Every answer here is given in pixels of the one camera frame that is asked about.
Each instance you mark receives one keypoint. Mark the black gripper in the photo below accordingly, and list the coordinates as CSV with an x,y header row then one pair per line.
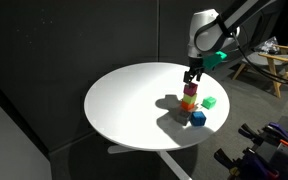
x,y
196,63

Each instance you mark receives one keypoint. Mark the grey block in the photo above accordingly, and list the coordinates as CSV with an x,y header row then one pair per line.
x,y
183,117

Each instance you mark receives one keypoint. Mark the pink block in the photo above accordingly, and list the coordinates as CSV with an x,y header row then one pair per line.
x,y
190,89

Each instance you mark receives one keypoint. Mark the clear plastic bag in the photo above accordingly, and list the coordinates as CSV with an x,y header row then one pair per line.
x,y
267,45

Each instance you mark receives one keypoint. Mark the white table base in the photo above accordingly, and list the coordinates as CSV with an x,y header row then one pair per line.
x,y
170,160

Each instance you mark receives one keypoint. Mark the orange block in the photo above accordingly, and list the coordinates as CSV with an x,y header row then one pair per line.
x,y
187,105

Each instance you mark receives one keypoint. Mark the wooden lounge chair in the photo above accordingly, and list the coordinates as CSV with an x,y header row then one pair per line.
x,y
277,60

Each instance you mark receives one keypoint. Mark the blue block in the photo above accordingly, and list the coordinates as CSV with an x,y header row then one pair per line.
x,y
198,118

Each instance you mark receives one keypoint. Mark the green block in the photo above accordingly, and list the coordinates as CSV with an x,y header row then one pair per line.
x,y
209,102

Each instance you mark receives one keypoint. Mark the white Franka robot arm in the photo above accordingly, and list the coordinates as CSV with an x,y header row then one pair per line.
x,y
217,25

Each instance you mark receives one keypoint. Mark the purple spring clamp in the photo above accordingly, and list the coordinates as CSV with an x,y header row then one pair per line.
x,y
277,133
247,163

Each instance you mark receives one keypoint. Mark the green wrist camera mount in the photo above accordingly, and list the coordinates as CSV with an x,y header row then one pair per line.
x,y
214,60

